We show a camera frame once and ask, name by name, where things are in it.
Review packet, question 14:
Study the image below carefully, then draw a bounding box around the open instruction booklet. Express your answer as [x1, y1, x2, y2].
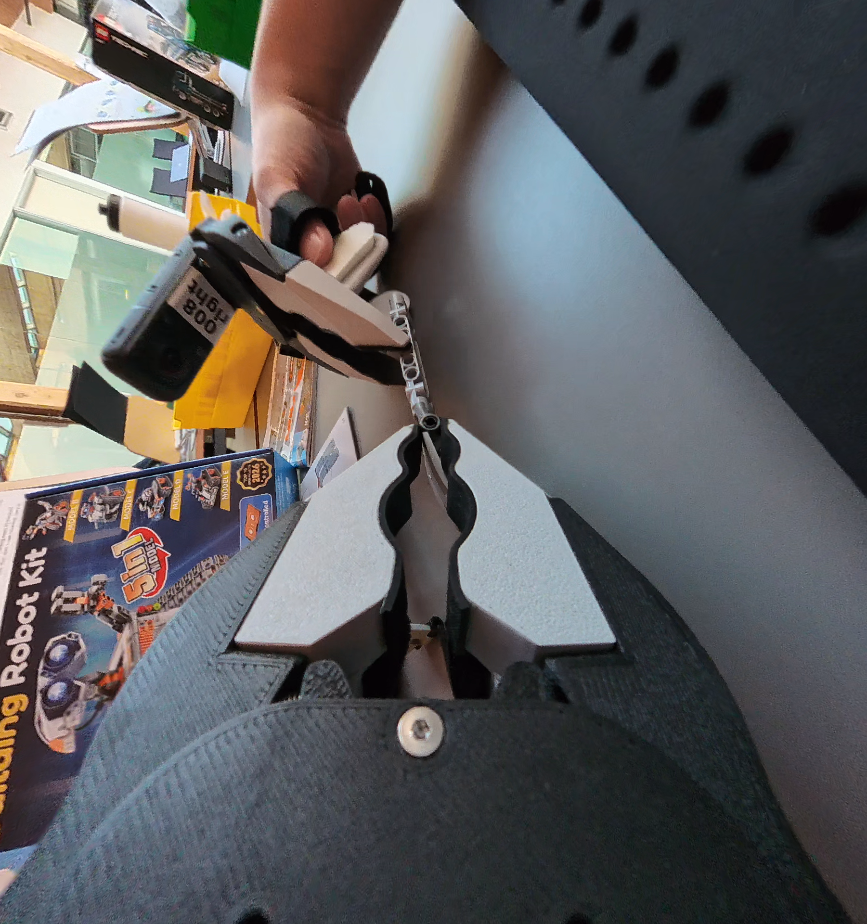
[298, 406, 363, 504]

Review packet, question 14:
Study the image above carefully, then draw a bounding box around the yellow plastic bin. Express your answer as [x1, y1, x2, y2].
[173, 191, 283, 430]

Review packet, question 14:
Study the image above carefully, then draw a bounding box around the person's right hand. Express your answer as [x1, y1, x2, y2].
[251, 108, 387, 268]

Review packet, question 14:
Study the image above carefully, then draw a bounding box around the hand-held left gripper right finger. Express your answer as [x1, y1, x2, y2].
[440, 421, 617, 697]

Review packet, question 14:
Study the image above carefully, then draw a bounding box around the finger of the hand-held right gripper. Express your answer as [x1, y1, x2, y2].
[278, 328, 407, 387]
[282, 260, 405, 356]

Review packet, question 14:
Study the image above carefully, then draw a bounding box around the grey toy panel with holes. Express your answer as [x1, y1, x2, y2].
[384, 289, 434, 414]

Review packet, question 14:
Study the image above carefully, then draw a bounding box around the cardboard box with black flap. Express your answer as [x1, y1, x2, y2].
[65, 361, 183, 466]

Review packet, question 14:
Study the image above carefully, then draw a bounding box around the black toy set box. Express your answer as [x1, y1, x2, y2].
[90, 0, 235, 131]

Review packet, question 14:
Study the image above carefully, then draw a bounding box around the grey curved toy panel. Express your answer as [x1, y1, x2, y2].
[413, 411, 454, 510]

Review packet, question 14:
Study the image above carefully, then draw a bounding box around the blue robot kit box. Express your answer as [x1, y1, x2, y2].
[0, 448, 300, 853]

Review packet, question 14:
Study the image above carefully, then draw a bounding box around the grey desk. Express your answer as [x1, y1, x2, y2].
[311, 0, 867, 924]

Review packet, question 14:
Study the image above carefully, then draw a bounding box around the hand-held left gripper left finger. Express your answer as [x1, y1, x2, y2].
[234, 424, 416, 697]

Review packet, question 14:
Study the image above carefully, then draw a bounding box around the black perforated chair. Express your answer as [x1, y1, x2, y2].
[455, 0, 867, 535]

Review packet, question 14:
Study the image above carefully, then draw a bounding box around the white water bottle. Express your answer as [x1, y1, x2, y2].
[100, 195, 189, 235]

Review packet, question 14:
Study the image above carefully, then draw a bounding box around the green plastic bin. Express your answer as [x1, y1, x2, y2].
[184, 0, 261, 69]

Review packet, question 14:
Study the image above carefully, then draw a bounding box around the curled white paper sheet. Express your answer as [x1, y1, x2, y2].
[11, 72, 189, 160]

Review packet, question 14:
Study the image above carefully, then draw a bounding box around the person's right forearm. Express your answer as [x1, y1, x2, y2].
[249, 0, 405, 134]

